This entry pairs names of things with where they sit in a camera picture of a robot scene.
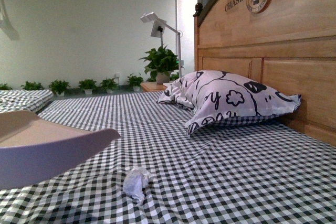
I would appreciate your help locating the folded checkered blanket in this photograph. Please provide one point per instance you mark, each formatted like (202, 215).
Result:
(16, 100)

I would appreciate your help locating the far wooden nightstand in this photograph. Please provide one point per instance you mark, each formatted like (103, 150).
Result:
(152, 87)

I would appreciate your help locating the large potted plant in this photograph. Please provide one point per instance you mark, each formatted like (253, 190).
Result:
(162, 62)

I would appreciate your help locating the wooden headboard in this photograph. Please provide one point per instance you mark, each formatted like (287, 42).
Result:
(289, 45)

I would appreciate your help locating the small potted plant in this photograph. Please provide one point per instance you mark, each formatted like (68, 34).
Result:
(109, 85)
(59, 87)
(32, 86)
(5, 86)
(135, 81)
(87, 85)

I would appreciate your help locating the checkered bed sheet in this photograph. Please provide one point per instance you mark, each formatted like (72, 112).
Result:
(263, 173)

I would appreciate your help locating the beige dustpan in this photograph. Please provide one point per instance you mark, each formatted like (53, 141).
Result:
(33, 149)

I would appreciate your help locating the crumpled white tissue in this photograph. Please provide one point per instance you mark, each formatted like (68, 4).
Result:
(136, 180)

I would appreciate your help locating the white patterned pillow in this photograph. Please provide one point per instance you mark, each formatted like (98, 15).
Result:
(227, 99)

